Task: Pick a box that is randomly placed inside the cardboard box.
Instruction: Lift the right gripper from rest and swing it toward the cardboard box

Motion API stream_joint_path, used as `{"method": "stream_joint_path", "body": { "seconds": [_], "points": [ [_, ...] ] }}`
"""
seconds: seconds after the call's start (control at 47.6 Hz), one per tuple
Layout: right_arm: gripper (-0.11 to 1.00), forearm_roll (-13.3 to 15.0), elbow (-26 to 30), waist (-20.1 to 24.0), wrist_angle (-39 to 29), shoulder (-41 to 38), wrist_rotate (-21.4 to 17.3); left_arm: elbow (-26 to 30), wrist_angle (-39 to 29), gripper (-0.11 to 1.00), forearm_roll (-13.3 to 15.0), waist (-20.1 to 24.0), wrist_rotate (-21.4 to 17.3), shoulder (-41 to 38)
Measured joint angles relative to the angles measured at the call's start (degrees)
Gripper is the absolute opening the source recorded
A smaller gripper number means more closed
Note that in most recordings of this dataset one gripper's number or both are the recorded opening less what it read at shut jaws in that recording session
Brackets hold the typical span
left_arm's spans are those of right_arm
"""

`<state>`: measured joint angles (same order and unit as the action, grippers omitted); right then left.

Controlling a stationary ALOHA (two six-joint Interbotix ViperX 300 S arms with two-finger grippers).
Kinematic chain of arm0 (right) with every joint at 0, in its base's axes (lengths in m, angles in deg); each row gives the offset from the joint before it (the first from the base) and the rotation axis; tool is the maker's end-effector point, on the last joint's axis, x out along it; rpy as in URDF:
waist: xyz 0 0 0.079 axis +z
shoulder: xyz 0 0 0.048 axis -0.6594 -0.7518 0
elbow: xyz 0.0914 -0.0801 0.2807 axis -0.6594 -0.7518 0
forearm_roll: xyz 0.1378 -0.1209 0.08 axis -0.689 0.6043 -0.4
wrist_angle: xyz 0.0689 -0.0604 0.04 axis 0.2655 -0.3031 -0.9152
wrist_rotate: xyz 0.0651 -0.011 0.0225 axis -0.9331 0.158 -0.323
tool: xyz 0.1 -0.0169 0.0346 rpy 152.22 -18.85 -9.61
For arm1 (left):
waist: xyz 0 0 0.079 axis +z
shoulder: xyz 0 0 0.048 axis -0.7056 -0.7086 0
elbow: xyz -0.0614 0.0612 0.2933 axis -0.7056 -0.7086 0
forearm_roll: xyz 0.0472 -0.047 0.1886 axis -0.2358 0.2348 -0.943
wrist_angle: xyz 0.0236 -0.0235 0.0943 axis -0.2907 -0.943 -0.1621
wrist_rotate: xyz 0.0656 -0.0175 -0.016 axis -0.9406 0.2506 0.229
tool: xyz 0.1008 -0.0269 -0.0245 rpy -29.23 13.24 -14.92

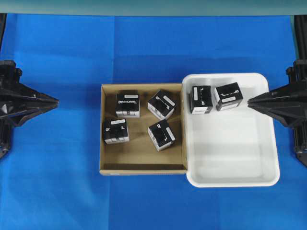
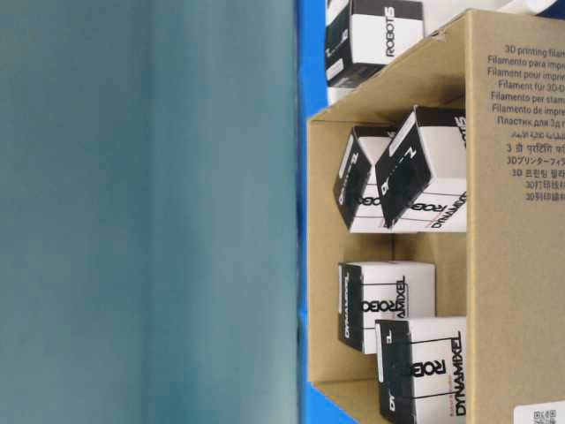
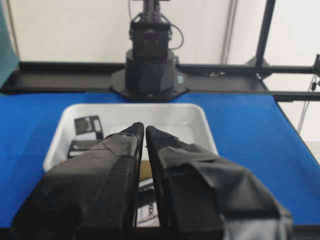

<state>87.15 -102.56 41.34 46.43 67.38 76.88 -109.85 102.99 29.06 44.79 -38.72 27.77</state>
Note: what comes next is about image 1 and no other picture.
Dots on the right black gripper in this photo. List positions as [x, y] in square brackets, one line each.
[297, 75]

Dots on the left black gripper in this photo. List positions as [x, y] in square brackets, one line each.
[10, 89]

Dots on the black white box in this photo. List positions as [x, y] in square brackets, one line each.
[115, 131]
[127, 104]
[161, 135]
[161, 105]

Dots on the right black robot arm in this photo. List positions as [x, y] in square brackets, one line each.
[288, 104]

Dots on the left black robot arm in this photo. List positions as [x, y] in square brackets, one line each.
[6, 129]

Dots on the black white box tray right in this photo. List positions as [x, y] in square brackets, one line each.
[228, 96]

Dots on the black white box tray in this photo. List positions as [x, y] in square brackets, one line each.
[228, 96]
[201, 100]

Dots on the black white box tray left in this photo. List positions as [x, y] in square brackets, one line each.
[201, 100]

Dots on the brown cardboard box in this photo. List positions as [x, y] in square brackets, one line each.
[138, 156]

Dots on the white plastic tray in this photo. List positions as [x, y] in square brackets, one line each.
[231, 148]

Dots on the blue table mat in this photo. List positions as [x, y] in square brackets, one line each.
[50, 179]

